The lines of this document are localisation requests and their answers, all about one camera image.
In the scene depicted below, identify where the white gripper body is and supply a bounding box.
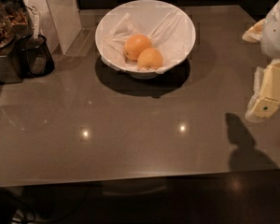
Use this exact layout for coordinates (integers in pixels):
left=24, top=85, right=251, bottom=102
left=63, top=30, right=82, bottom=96
left=260, top=0, right=280, bottom=59

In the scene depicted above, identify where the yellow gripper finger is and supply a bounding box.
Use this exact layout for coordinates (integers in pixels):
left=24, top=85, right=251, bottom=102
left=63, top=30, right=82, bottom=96
left=242, top=19, right=265, bottom=43
left=245, top=59, right=280, bottom=123

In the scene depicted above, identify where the orange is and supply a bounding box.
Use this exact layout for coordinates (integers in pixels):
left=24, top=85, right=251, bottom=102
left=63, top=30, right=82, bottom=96
left=124, top=34, right=152, bottom=61
left=137, top=48, right=163, bottom=70

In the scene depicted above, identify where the white cloth in bowl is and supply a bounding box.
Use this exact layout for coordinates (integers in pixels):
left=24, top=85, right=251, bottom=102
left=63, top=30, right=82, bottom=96
left=102, top=7, right=194, bottom=75

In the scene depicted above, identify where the white bowl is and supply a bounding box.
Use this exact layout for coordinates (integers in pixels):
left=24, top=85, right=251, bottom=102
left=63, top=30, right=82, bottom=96
left=94, top=0, right=197, bottom=80

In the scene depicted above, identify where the white leaning board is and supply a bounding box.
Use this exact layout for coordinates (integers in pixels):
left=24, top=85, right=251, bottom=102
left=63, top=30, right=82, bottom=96
left=23, top=0, right=81, bottom=54

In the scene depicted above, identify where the black mug with tag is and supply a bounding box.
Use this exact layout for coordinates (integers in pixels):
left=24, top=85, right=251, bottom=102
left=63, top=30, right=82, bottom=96
left=16, top=7, right=55, bottom=77

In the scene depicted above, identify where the glass jar of nuts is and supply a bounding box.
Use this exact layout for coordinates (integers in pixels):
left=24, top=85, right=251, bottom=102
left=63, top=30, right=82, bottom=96
left=0, top=0, right=28, bottom=49

